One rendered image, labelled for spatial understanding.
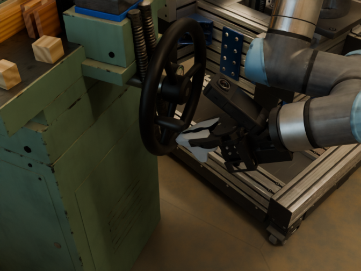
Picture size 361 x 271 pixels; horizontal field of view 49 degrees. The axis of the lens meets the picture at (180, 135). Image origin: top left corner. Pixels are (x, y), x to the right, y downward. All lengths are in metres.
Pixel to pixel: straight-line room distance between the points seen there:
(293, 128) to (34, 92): 0.44
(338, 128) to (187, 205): 1.13
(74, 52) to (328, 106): 0.48
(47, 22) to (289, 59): 0.47
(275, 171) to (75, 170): 0.84
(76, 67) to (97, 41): 0.07
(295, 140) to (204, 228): 1.02
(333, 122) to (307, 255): 1.04
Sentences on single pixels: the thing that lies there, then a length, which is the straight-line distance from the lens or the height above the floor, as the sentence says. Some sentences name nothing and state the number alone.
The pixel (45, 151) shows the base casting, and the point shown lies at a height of 0.75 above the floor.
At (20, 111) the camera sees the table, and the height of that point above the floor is 0.87.
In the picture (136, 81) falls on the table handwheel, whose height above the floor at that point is 0.82.
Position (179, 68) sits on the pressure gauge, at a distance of 1.13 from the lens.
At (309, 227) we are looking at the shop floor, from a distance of 1.65.
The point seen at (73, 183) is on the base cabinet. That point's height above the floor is 0.61.
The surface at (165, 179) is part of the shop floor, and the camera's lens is 1.73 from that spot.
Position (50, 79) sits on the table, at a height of 0.88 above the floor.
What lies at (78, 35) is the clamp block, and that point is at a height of 0.92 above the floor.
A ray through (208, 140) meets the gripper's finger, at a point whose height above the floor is 0.84.
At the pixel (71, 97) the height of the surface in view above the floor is 0.82.
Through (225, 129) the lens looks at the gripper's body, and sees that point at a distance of 0.65.
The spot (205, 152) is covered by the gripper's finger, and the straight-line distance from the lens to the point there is 0.70.
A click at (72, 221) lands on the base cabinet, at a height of 0.52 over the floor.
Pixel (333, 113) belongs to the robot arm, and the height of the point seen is 0.95.
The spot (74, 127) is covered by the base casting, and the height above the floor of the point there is 0.74.
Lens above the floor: 1.28
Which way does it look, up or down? 41 degrees down
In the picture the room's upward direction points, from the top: straight up
